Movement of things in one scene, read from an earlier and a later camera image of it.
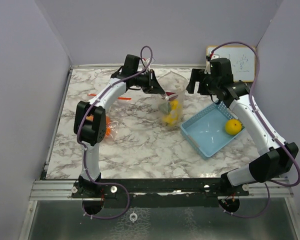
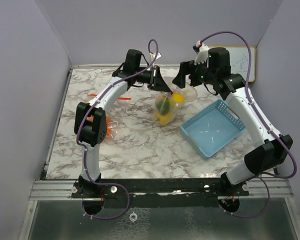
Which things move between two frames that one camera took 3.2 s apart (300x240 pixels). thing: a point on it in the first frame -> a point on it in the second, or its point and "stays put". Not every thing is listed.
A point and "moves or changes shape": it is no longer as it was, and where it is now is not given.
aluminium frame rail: x=53 y=190 stays put
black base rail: x=159 y=193 stays put
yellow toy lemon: x=233 y=126 -> x=178 y=97
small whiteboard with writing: x=242 y=60 stays put
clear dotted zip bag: x=171 y=105 moves or changes shape
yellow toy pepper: x=170 y=119 -> x=163 y=119
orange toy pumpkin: x=108 y=128 stays put
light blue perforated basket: x=206 y=132 stays put
